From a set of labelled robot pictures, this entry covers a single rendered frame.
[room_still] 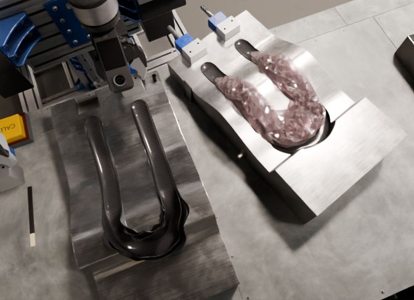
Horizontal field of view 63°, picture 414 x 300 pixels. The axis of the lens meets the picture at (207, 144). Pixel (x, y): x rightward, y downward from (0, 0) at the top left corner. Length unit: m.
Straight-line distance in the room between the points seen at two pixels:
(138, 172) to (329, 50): 0.60
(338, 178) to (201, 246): 0.30
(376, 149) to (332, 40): 0.37
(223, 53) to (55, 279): 0.64
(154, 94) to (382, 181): 0.55
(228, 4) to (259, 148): 1.54
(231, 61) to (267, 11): 1.31
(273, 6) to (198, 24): 0.46
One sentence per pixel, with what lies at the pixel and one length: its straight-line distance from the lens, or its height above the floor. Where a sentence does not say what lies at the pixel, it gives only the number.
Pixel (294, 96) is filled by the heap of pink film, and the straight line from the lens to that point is 0.77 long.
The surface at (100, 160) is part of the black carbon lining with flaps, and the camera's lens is 0.76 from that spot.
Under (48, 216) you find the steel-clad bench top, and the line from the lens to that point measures 0.86.
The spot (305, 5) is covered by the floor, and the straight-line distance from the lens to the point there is 2.21.
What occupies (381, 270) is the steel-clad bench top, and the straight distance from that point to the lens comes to 0.82.
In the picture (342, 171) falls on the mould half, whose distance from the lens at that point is 0.71.
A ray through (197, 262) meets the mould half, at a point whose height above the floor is 0.86.
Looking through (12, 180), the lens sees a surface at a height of 0.94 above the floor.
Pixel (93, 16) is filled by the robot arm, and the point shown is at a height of 1.13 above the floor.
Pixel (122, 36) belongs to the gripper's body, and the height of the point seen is 1.04.
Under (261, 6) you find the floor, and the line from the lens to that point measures 2.17.
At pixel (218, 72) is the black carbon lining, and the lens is 0.85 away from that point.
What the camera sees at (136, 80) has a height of 0.92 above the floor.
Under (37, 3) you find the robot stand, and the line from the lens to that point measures 1.03.
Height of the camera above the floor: 1.55
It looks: 68 degrees down
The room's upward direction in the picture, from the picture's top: 6 degrees counter-clockwise
